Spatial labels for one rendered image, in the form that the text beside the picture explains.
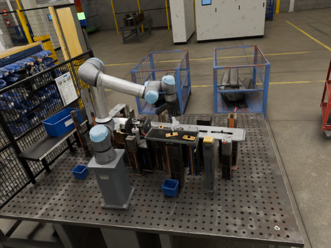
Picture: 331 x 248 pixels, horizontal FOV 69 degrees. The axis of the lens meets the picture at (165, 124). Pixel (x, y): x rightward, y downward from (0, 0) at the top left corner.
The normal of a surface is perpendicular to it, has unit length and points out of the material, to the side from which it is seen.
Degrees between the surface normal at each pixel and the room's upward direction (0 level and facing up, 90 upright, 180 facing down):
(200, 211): 0
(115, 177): 90
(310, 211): 0
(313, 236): 0
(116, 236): 90
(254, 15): 90
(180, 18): 90
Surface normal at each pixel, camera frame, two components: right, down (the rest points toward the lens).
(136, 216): -0.12, -0.86
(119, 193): 0.53, 0.37
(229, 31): -0.18, 0.51
